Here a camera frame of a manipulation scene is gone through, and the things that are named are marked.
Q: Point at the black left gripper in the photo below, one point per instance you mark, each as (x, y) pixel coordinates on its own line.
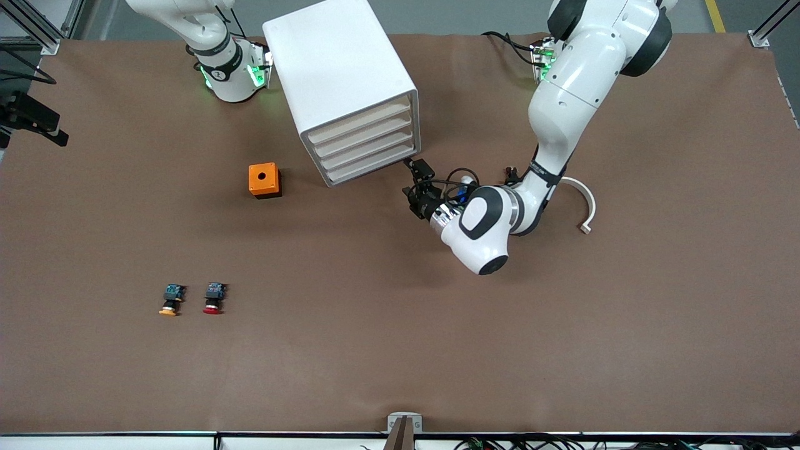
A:
(424, 202)

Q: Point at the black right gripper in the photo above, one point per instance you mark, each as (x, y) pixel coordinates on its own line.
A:
(22, 114)

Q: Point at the white plastic drawer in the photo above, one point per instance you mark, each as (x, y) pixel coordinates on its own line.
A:
(362, 134)
(365, 148)
(370, 161)
(359, 122)

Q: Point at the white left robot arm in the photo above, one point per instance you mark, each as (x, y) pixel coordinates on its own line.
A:
(562, 94)

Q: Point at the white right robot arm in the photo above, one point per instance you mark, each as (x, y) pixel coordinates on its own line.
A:
(228, 81)

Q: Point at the white drawer cabinet housing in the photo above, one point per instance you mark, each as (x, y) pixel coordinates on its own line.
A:
(331, 56)

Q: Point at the yellow mushroom push button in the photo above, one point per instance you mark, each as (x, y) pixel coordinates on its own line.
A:
(172, 294)

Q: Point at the red mushroom push button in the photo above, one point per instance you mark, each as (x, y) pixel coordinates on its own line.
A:
(214, 292)

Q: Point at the brown table cover sheet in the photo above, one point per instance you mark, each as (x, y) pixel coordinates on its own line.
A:
(400, 312)

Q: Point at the orange box with round hole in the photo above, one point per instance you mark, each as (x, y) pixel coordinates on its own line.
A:
(255, 181)

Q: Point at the aluminium frame post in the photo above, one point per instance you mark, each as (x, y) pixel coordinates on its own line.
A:
(50, 45)
(72, 19)
(759, 39)

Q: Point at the black switch with white cap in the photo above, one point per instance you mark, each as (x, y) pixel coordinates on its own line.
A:
(511, 175)

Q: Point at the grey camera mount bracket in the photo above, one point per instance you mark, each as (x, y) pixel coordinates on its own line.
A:
(404, 431)

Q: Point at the white table edge rail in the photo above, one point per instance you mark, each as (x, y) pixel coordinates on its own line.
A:
(125, 442)

